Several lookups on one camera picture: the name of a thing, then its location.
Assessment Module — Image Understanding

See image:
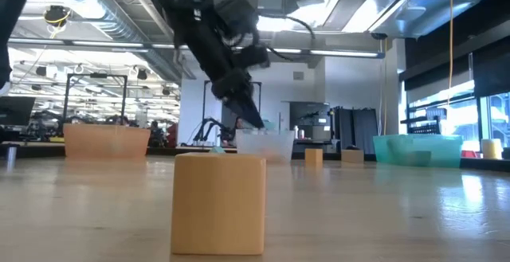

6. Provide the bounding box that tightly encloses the clear plastic bin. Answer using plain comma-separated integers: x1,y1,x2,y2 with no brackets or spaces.
235,129,296,164

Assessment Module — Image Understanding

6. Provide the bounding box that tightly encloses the dark shelf unit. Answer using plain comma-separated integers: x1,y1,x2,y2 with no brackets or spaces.
289,101,332,143

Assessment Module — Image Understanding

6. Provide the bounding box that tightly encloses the orange translucent plastic bin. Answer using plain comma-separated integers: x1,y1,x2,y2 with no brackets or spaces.
63,123,151,160

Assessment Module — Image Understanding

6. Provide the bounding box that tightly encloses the yellow cylinder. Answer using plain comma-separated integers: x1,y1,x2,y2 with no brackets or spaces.
481,138,503,160

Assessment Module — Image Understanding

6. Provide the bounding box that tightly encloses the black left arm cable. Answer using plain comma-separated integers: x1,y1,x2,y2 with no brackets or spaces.
258,13,316,40

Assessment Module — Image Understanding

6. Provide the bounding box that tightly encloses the small orange cube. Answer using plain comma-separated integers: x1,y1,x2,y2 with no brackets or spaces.
304,148,324,166

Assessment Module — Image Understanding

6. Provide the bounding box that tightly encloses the dark grey partition panel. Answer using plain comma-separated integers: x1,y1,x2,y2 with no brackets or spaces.
332,106,379,154

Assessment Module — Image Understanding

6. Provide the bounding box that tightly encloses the tan wooden block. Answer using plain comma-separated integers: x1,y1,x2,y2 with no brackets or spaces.
341,149,365,163

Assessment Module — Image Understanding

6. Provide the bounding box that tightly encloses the metal cylinder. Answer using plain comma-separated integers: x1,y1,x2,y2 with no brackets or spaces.
6,144,19,167

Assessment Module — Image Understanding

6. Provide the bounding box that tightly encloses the long ceiling light strip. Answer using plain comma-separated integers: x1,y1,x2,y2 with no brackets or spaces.
7,37,386,59

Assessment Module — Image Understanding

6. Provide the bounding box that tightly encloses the black window rack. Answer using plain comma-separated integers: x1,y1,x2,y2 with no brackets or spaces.
406,106,443,135

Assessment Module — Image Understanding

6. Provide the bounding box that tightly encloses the teal translucent plastic bin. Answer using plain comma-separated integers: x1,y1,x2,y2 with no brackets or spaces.
373,134,465,169

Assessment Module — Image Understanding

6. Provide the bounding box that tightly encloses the ceiling spool with yellow cable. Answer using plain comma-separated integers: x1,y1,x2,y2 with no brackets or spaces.
42,5,72,28

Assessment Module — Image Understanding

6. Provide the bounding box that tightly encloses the large orange wooden cube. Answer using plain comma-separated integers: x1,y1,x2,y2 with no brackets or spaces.
171,153,267,256

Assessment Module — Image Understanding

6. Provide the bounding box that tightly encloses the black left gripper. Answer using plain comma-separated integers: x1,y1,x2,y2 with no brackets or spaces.
210,67,266,130

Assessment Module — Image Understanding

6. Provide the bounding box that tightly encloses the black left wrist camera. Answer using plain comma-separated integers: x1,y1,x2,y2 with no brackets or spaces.
234,45,272,70

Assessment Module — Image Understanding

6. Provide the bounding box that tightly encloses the black monitor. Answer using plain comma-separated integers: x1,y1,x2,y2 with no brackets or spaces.
0,96,36,127

